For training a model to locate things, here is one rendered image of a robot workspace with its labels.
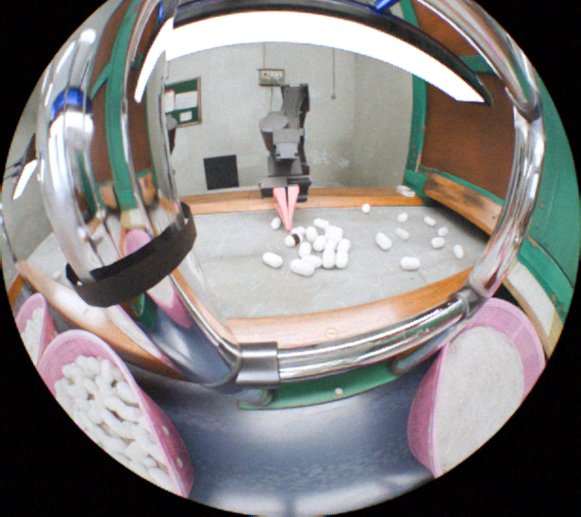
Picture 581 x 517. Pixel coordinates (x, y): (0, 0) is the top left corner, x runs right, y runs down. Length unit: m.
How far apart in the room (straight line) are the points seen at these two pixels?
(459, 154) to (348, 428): 0.65
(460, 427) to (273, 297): 0.28
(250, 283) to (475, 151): 0.63
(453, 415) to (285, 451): 0.18
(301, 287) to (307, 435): 0.19
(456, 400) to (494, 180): 0.48
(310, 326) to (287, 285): 0.08
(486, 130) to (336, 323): 0.58
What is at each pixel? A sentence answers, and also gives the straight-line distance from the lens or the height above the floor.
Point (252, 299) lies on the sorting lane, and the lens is 0.22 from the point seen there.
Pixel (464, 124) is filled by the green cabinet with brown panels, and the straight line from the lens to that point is 0.64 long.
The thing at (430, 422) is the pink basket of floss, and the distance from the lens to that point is 0.18.
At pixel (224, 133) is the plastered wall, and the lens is 2.33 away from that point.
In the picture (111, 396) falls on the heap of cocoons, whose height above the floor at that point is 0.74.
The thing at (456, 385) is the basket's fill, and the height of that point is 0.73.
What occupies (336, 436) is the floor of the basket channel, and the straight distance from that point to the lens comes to 0.25.
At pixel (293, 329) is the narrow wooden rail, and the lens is 0.16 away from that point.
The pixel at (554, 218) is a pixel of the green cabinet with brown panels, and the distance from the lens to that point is 0.54.
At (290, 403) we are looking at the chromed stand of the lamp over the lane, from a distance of 0.20.
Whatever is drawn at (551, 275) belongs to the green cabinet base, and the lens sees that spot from 0.54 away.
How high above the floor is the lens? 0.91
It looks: 29 degrees down
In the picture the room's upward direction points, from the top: straight up
